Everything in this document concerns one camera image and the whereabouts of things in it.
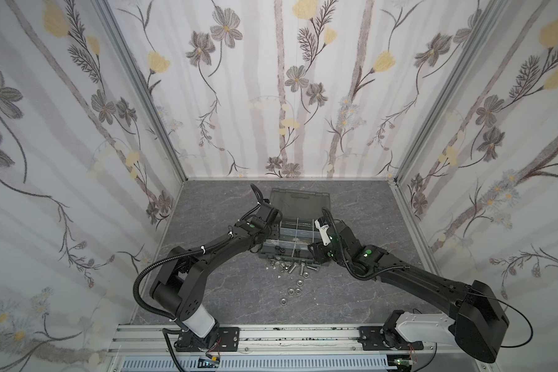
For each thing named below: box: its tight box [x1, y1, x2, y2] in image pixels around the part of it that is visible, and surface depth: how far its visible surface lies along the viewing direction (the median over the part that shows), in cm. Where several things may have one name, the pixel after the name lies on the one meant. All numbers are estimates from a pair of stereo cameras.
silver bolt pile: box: [269, 259, 319, 279], surface depth 91 cm
